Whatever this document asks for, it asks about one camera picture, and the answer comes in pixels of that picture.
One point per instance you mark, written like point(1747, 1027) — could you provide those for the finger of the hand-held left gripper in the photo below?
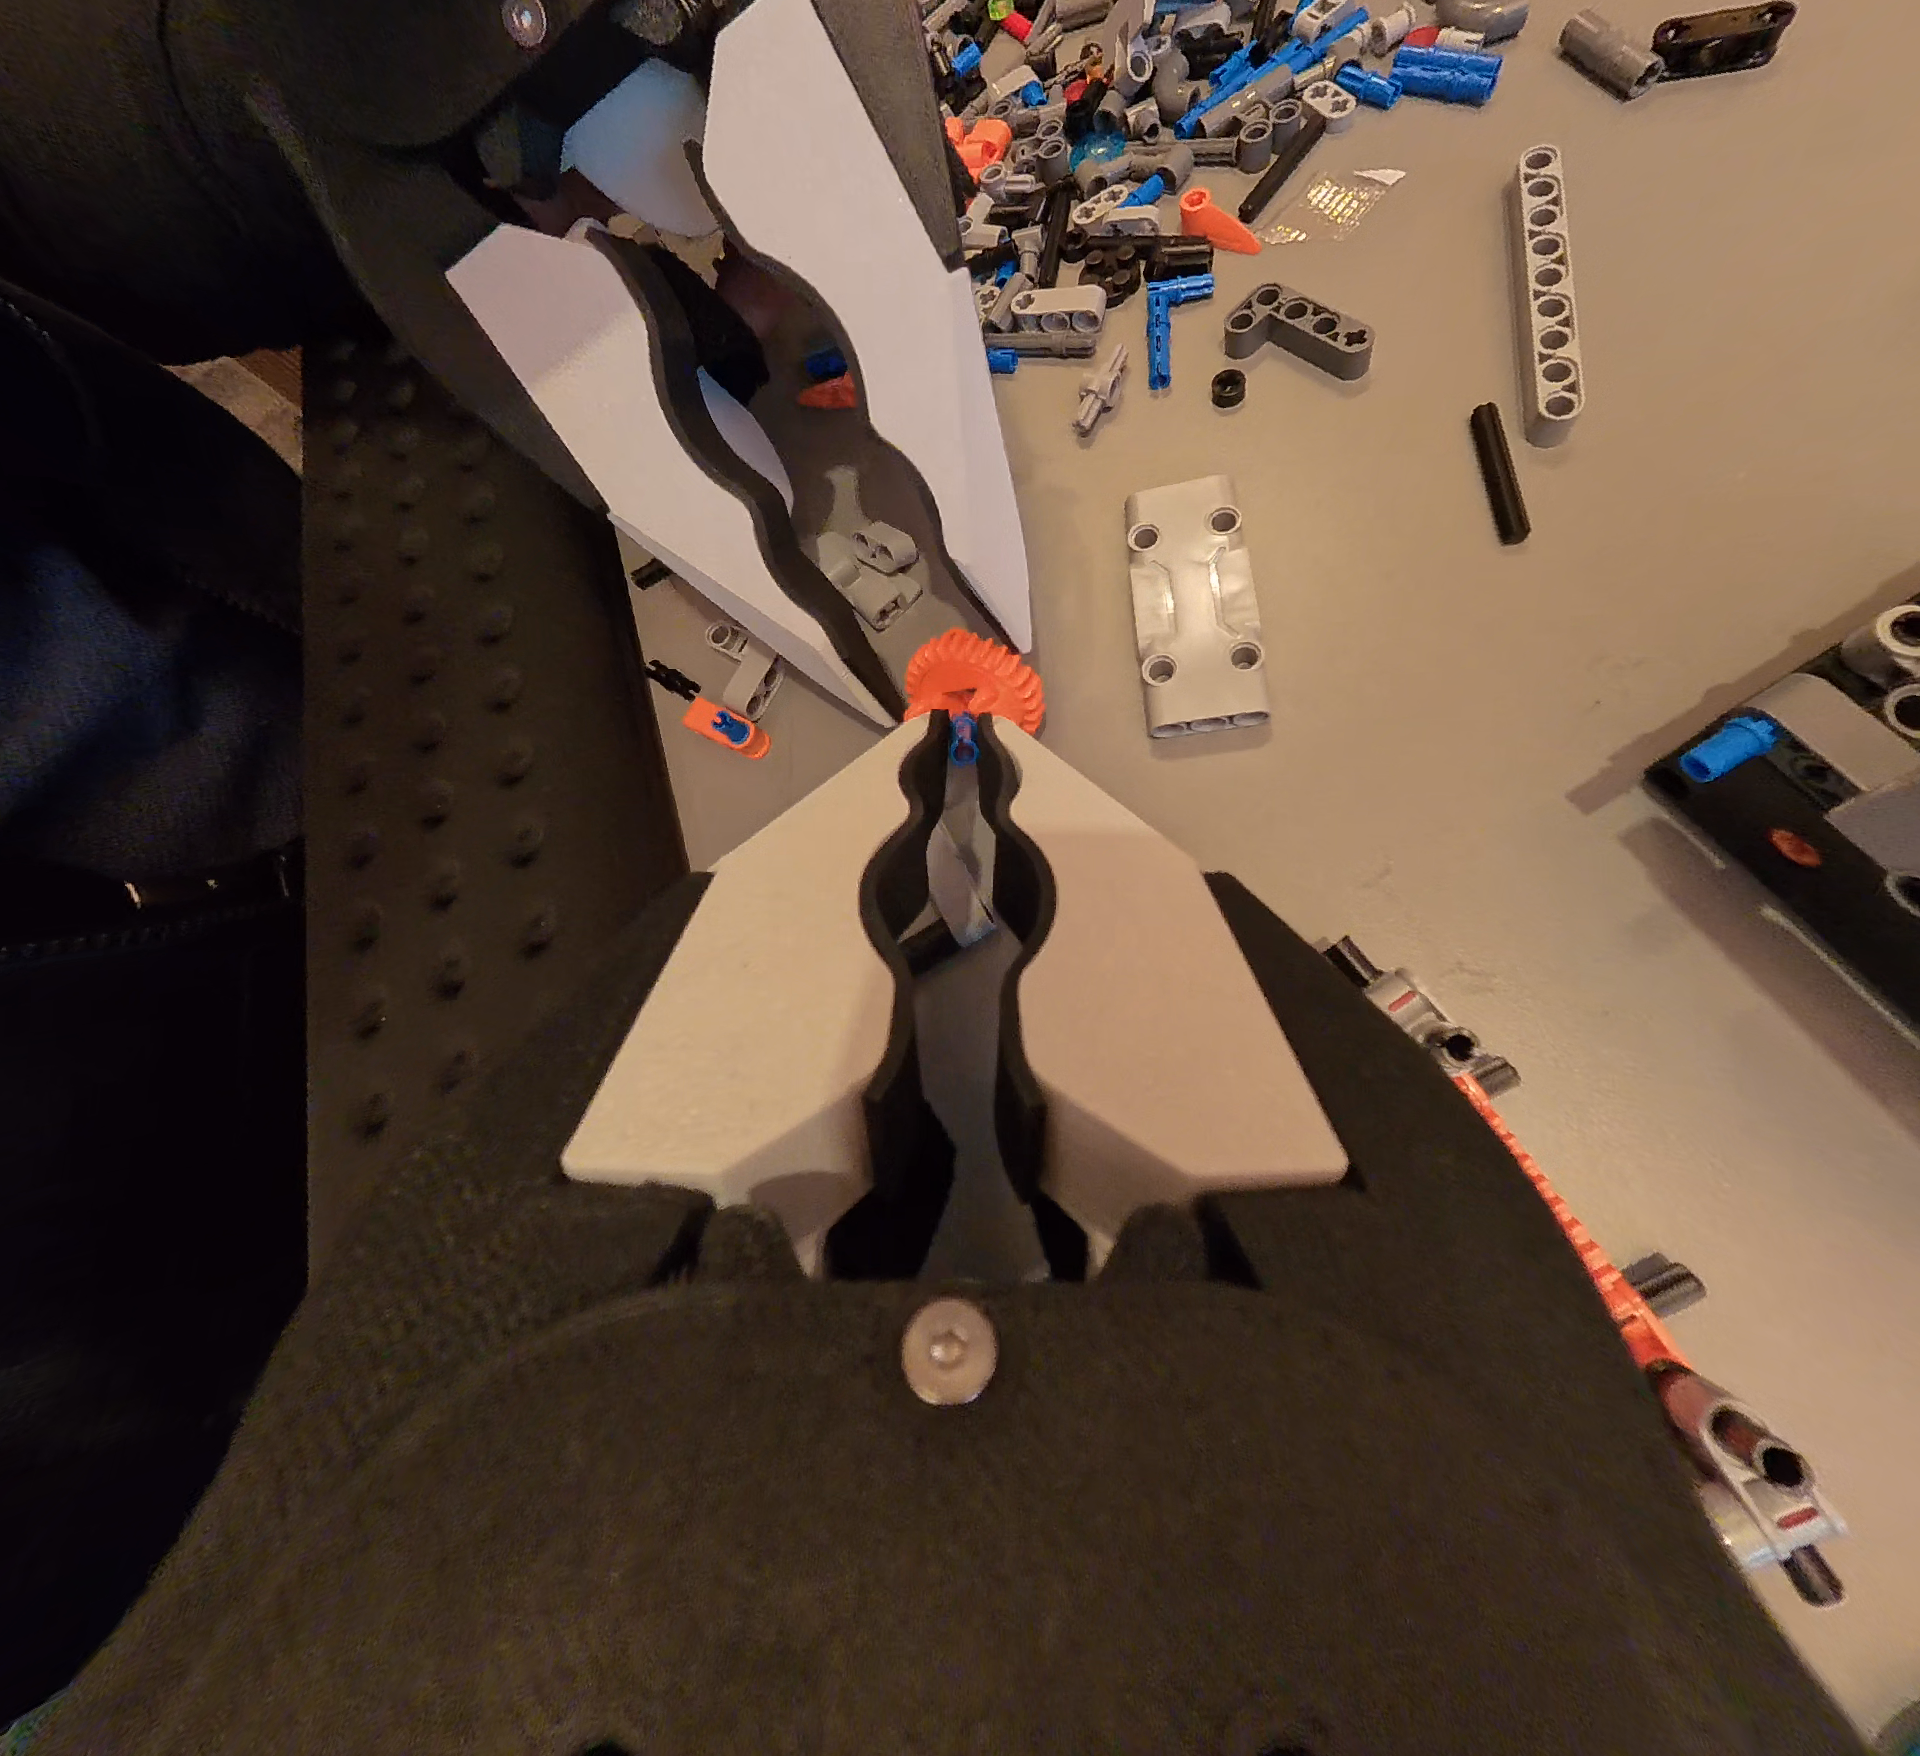
point(601, 375)
point(855, 226)

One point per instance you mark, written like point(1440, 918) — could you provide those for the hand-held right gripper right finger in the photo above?
point(1172, 1037)

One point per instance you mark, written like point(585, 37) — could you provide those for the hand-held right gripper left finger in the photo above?
point(735, 1037)

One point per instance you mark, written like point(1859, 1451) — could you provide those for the pile of small building parts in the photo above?
point(1081, 135)

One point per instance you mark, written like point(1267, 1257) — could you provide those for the orange toothed gear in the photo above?
point(960, 673)

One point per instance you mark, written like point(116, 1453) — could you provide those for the black flat link piece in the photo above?
point(1725, 30)

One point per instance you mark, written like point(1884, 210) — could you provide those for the small orange wedge piece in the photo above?
point(826, 387)

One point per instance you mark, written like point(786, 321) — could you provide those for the orange ribbed beam assembly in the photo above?
point(1404, 994)

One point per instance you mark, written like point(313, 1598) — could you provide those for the light grey axle pin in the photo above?
point(1101, 387)

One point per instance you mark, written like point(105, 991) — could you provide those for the orange connector block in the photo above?
point(728, 733)

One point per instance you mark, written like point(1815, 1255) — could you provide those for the black long pin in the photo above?
point(673, 676)

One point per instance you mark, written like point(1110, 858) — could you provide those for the grey double connector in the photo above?
point(870, 571)

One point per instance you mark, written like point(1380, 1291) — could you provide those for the grey rectangular panel piece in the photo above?
point(1200, 615)

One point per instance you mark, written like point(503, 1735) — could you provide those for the dark grey angled beam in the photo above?
point(1320, 338)

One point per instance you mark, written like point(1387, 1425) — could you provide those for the small clear sticker bag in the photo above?
point(1335, 203)

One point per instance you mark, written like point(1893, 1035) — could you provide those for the short black axle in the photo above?
point(1500, 474)

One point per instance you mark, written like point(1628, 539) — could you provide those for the long grey holed beam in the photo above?
point(1545, 286)

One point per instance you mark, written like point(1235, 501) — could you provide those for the grey tube connector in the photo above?
point(1604, 49)

